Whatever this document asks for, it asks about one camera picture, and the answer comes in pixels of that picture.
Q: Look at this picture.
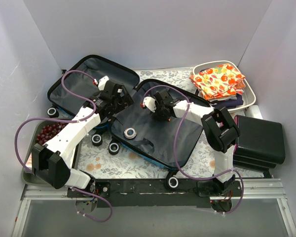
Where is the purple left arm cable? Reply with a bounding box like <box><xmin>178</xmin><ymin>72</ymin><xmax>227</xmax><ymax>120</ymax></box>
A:
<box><xmin>15</xmin><ymin>70</ymin><xmax>113</xmax><ymax>222</ymax></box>

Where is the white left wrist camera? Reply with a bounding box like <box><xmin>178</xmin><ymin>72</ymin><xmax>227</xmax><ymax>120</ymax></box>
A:
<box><xmin>93</xmin><ymin>76</ymin><xmax>110</xmax><ymax>91</ymax></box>

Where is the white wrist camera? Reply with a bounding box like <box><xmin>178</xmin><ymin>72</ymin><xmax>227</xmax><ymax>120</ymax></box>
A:
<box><xmin>141</xmin><ymin>96</ymin><xmax>156</xmax><ymax>113</ymax></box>
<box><xmin>93</xmin><ymin>76</ymin><xmax>110</xmax><ymax>91</ymax></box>

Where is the black storage box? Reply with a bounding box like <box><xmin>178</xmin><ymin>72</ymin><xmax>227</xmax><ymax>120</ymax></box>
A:
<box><xmin>233</xmin><ymin>115</ymin><xmax>286</xmax><ymax>172</ymax></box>

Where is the white device at right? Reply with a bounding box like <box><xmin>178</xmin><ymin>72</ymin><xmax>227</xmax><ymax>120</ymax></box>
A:
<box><xmin>245</xmin><ymin>105</ymin><xmax>263</xmax><ymax>119</ymax></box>

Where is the blue fish-print suitcase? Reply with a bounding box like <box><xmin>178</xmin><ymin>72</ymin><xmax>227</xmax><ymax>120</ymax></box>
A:
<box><xmin>47</xmin><ymin>55</ymin><xmax>204</xmax><ymax>171</ymax></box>

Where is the dark red grape bunch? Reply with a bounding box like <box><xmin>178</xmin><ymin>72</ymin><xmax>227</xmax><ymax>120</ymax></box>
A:
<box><xmin>36</xmin><ymin>122</ymin><xmax>66</xmax><ymax>145</ymax></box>

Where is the floral fern table mat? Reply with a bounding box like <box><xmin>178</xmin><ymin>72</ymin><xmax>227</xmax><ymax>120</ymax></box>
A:
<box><xmin>74</xmin><ymin>68</ymin><xmax>252</xmax><ymax>179</ymax></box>

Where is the dark green tray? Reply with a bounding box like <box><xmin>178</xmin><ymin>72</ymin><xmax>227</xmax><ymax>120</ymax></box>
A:
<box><xmin>21</xmin><ymin>120</ymin><xmax>81</xmax><ymax>187</ymax></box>

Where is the orange floral cloth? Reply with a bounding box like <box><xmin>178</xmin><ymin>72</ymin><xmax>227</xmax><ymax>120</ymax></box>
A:
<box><xmin>190</xmin><ymin>63</ymin><xmax>245</xmax><ymax>101</ymax></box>

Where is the cream plastic basin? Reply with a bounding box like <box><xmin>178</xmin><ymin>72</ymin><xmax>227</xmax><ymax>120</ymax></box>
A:
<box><xmin>192</xmin><ymin>60</ymin><xmax>256</xmax><ymax>113</ymax></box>

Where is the dark purple garment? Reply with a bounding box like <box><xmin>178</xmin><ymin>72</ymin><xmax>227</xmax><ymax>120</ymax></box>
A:
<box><xmin>211</xmin><ymin>94</ymin><xmax>244</xmax><ymax>109</ymax></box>

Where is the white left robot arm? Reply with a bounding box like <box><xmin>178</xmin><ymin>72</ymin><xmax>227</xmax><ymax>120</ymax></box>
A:
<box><xmin>32</xmin><ymin>80</ymin><xmax>134</xmax><ymax>198</ymax></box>

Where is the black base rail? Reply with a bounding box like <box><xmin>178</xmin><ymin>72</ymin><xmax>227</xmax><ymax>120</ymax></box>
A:
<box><xmin>66</xmin><ymin>177</ymin><xmax>242</xmax><ymax>208</ymax></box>

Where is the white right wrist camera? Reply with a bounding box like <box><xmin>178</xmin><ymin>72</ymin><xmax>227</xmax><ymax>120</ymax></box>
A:
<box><xmin>141</xmin><ymin>96</ymin><xmax>156</xmax><ymax>113</ymax></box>

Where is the pink patterned packet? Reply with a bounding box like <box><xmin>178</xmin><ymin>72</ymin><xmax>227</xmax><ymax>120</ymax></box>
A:
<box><xmin>25</xmin><ymin>158</ymin><xmax>32</xmax><ymax>170</ymax></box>

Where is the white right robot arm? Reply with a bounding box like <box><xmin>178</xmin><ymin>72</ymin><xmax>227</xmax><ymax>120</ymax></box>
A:
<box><xmin>143</xmin><ymin>90</ymin><xmax>240</xmax><ymax>196</ymax></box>

